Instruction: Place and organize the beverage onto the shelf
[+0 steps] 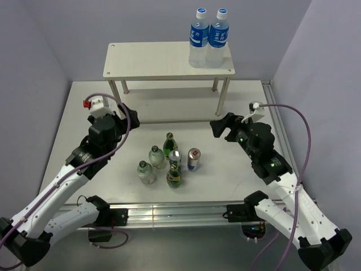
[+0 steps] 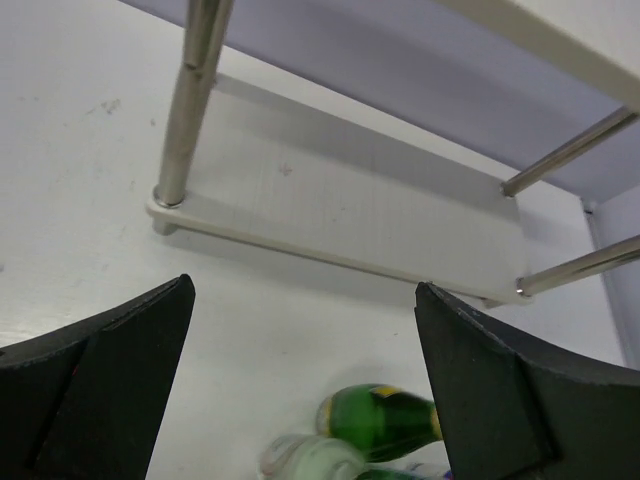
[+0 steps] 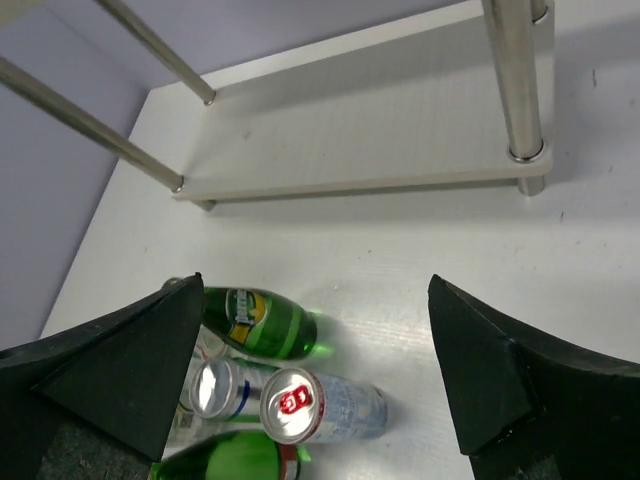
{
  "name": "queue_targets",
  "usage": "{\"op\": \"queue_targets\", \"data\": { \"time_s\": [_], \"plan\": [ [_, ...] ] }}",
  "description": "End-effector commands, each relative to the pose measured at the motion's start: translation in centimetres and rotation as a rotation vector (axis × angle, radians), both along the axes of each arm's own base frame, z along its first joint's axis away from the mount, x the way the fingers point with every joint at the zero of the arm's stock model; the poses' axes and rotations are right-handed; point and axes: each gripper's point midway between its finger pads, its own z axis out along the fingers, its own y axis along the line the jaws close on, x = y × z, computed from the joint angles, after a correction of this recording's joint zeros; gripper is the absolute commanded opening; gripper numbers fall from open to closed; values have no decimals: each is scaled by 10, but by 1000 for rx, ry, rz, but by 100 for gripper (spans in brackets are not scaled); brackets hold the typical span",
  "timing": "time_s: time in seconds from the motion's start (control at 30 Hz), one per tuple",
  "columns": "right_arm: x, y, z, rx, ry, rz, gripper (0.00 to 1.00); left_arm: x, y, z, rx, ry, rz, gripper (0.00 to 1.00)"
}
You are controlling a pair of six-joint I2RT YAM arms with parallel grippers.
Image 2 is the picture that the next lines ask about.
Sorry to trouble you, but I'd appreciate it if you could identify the white two-tier shelf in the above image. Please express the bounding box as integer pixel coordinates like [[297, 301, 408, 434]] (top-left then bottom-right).
[[147, 1, 639, 307]]

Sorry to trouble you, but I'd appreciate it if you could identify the clear glass bottle rear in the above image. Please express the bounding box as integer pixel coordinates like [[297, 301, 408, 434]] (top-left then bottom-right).
[[257, 434, 366, 480]]

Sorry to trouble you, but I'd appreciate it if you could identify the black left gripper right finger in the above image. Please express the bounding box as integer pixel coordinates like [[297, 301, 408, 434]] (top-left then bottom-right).
[[415, 283, 639, 479]]

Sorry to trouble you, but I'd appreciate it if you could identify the green glass bottle front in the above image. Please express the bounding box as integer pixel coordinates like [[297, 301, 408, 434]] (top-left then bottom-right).
[[315, 384, 443, 463]]

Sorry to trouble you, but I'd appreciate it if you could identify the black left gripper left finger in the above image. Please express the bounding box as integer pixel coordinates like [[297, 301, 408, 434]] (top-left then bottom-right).
[[1, 274, 195, 479]]

